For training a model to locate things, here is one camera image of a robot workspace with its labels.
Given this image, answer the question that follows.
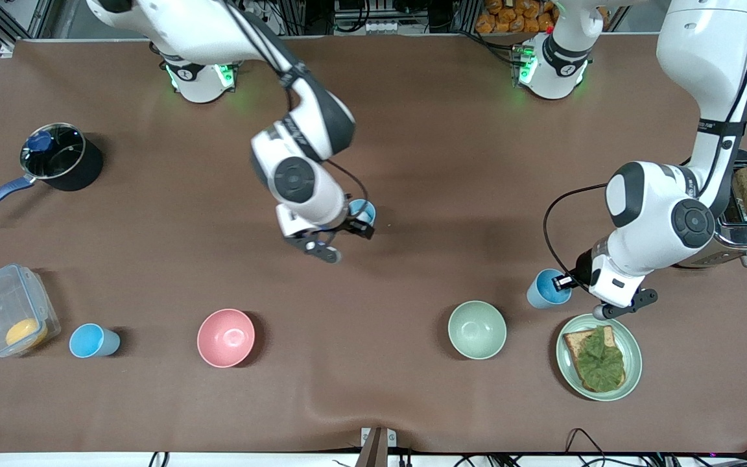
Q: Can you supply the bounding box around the blue cup with white inside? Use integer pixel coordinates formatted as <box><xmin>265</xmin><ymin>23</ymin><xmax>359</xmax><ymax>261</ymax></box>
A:
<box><xmin>348</xmin><ymin>200</ymin><xmax>377</xmax><ymax>228</ymax></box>

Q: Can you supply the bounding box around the blue plastic cup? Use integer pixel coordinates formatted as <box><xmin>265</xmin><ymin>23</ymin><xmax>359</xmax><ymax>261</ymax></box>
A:
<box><xmin>527</xmin><ymin>269</ymin><xmax>573</xmax><ymax>310</ymax></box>
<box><xmin>69</xmin><ymin>323</ymin><xmax>121</xmax><ymax>359</ymax></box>

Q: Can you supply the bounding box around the pale green plate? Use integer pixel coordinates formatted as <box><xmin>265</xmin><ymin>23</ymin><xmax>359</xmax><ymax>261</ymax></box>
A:
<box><xmin>556</xmin><ymin>314</ymin><xmax>643</xmax><ymax>402</ymax></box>

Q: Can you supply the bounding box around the toast slice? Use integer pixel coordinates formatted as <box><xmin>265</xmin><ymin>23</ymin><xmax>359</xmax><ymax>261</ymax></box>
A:
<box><xmin>563</xmin><ymin>325</ymin><xmax>627</xmax><ymax>393</ymax></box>

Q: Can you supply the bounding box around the green lettuce leaf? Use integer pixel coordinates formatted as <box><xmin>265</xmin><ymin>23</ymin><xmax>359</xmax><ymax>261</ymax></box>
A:
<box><xmin>573</xmin><ymin>326</ymin><xmax>626</xmax><ymax>392</ymax></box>

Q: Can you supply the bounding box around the pale green bowl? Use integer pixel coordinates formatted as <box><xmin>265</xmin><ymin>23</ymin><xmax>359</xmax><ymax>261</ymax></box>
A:
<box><xmin>448</xmin><ymin>300</ymin><xmax>508</xmax><ymax>361</ymax></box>

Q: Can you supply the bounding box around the brown table mat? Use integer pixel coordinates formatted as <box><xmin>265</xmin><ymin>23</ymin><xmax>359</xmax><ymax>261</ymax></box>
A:
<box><xmin>0</xmin><ymin>34</ymin><xmax>747</xmax><ymax>455</ymax></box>

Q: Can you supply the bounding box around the pink bowl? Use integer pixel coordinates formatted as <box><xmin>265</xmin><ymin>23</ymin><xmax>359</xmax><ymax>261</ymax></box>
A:
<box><xmin>197</xmin><ymin>309</ymin><xmax>256</xmax><ymax>368</ymax></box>

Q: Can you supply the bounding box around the bag of orange buns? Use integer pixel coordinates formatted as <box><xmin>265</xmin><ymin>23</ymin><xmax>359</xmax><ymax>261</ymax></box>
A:
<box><xmin>475</xmin><ymin>0</ymin><xmax>559</xmax><ymax>35</ymax></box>

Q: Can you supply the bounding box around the glass lid with blue knob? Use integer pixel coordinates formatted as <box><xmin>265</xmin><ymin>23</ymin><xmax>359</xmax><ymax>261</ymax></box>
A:
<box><xmin>20</xmin><ymin>123</ymin><xmax>86</xmax><ymax>182</ymax></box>

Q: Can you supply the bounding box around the orange round food item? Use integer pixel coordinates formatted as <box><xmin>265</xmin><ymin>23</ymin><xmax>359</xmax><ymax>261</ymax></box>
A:
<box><xmin>5</xmin><ymin>318</ymin><xmax>49</xmax><ymax>352</ymax></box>

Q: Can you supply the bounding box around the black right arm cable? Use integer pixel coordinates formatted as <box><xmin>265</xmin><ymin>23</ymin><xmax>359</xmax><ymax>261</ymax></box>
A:
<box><xmin>221</xmin><ymin>0</ymin><xmax>371</xmax><ymax>216</ymax></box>

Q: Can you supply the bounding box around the thin black cable loop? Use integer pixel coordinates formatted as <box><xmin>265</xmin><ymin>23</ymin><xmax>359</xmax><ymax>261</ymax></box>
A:
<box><xmin>565</xmin><ymin>427</ymin><xmax>609</xmax><ymax>467</ymax></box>

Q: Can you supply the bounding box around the metal clamp bracket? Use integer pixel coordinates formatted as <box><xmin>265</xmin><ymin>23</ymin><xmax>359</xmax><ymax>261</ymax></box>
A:
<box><xmin>355</xmin><ymin>426</ymin><xmax>397</xmax><ymax>467</ymax></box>

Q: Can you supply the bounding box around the black pot with blue handle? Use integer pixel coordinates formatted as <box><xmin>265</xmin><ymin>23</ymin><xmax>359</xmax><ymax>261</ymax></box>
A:
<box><xmin>0</xmin><ymin>123</ymin><xmax>104</xmax><ymax>223</ymax></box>

